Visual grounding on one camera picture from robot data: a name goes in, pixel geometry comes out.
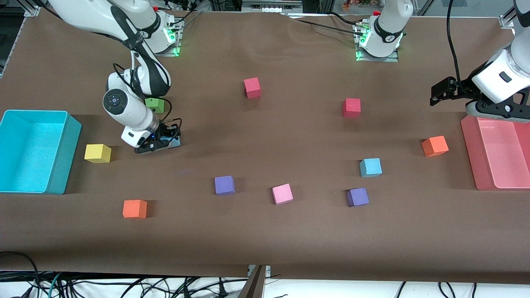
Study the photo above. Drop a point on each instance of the grey metal frame part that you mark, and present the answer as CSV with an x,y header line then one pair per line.
x,y
271,6

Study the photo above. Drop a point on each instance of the pink plastic bin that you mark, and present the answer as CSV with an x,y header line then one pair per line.
x,y
497,157

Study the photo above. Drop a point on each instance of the green foam cube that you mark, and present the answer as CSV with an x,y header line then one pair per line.
x,y
156,106

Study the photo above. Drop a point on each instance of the red foam cube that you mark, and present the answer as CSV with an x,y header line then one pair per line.
x,y
252,87
351,107

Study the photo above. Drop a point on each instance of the table cover sheet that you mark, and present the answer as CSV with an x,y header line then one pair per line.
x,y
265,236

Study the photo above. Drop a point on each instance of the yellow foam cube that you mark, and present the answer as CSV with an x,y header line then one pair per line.
x,y
97,153

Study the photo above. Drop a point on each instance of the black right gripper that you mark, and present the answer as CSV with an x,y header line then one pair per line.
x,y
164,131

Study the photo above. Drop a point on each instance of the light blue foam cube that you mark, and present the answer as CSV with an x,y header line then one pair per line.
x,y
371,167
176,144

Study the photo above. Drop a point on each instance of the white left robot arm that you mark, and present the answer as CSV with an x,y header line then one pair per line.
x,y
391,25

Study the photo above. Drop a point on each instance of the cyan plastic bin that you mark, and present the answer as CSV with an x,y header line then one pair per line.
x,y
29,153

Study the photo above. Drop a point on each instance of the metal table clamp bracket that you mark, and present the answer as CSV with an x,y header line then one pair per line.
x,y
268,271

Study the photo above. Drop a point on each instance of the dark metal bar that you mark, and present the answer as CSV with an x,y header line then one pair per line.
x,y
253,287

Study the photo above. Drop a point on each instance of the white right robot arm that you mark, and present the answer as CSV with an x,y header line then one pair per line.
x,y
134,114

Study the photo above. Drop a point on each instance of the aluminium corner bracket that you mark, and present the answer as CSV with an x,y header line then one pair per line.
x,y
507,21
32,10

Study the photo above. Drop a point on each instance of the pink foam cube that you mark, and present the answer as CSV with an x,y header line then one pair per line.
x,y
283,194

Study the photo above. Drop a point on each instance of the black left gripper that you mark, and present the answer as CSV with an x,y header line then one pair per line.
x,y
464,88

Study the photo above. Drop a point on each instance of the purple foam cube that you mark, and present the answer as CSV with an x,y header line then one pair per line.
x,y
225,185
357,197

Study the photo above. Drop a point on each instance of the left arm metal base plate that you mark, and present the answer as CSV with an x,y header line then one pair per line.
x,y
379,59

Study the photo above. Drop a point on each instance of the orange foam cube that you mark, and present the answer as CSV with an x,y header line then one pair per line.
x,y
434,146
134,209

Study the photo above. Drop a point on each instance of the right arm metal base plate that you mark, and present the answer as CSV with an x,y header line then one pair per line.
x,y
172,53

